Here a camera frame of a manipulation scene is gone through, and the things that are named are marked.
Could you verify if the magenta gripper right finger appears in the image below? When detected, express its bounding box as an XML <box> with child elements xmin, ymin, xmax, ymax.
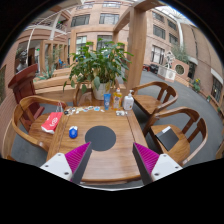
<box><xmin>132</xmin><ymin>142</ymin><xmax>182</xmax><ymax>185</ymax></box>

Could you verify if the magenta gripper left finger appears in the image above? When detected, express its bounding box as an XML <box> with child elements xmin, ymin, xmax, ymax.
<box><xmin>41</xmin><ymin>142</ymin><xmax>92</xmax><ymax>184</ymax></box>

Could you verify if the blue white computer mouse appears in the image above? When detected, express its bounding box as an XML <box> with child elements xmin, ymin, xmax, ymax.
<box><xmin>69</xmin><ymin>126</ymin><xmax>78</xmax><ymax>139</ymax></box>

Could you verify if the round dark grey mouse pad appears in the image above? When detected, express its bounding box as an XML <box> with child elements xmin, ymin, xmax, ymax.
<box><xmin>85</xmin><ymin>126</ymin><xmax>116</xmax><ymax>151</ymax></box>

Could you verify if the wooden armchair near right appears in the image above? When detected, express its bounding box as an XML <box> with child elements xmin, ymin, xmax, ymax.
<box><xmin>143</xmin><ymin>107</ymin><xmax>208</xmax><ymax>166</ymax></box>

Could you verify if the square wooden table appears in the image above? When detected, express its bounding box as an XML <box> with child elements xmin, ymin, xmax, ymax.
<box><xmin>47</xmin><ymin>109</ymin><xmax>147</xmax><ymax>184</ymax></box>

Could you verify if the black notebook on chair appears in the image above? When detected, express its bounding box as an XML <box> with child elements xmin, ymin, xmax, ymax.
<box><xmin>156</xmin><ymin>126</ymin><xmax>179</xmax><ymax>151</ymax></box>

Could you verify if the red paper shopping bag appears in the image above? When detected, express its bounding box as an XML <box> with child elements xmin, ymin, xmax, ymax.
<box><xmin>41</xmin><ymin>102</ymin><xmax>63</xmax><ymax>134</ymax></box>

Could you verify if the small white clear item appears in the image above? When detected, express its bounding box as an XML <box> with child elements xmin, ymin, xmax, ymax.
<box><xmin>116</xmin><ymin>111</ymin><xmax>127</xmax><ymax>116</ymax></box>

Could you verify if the wooden armchair far right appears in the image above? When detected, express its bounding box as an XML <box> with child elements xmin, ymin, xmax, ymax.
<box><xmin>132</xmin><ymin>81</ymin><xmax>178</xmax><ymax>116</ymax></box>

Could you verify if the white pump sanitizer bottle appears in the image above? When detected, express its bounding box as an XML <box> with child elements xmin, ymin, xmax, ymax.
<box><xmin>123</xmin><ymin>90</ymin><xmax>134</xmax><ymax>110</ymax></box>

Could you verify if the wooden armchair behind table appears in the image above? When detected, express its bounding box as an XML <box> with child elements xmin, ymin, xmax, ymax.
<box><xmin>73</xmin><ymin>83</ymin><xmax>103</xmax><ymax>107</ymax></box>

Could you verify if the wooden armchair left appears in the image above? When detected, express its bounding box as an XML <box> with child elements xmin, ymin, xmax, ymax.
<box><xmin>12</xmin><ymin>95</ymin><xmax>67</xmax><ymax>151</ymax></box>

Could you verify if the blue tube bottle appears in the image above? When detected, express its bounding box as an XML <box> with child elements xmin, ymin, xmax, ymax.
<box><xmin>104</xmin><ymin>93</ymin><xmax>111</xmax><ymax>110</ymax></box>

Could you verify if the yellow dish soap bottle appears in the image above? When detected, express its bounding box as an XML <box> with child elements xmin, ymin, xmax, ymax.
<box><xmin>113</xmin><ymin>88</ymin><xmax>122</xmax><ymax>110</ymax></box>

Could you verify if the dark red wooden lectern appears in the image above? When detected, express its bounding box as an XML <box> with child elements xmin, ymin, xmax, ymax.
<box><xmin>8</xmin><ymin>64</ymin><xmax>44</xmax><ymax>131</ymax></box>

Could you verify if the potted green leafy plant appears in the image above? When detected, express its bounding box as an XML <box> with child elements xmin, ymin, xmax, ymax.
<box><xmin>69</xmin><ymin>41</ymin><xmax>132</xmax><ymax>105</ymax></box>

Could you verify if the wooden pergola post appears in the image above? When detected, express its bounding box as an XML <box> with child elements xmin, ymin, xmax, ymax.
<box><xmin>112</xmin><ymin>0</ymin><xmax>162</xmax><ymax>92</ymax></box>

